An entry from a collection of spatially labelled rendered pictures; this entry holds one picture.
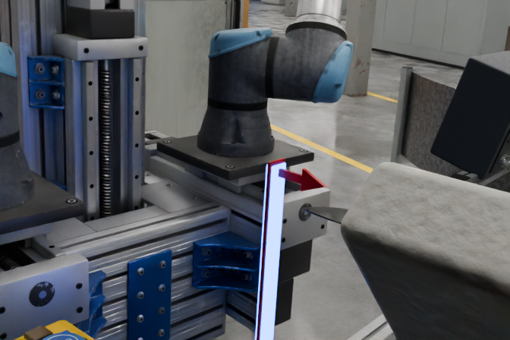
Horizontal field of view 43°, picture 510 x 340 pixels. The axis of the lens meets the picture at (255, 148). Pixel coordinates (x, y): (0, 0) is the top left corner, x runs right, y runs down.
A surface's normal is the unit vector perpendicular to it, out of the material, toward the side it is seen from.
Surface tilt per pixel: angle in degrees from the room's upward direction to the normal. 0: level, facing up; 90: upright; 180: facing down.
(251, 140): 73
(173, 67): 90
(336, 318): 0
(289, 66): 77
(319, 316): 0
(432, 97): 90
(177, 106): 90
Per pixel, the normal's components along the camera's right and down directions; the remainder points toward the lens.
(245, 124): 0.31, -0.03
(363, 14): 0.51, 0.26
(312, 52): -0.13, -0.22
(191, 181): -0.73, 0.15
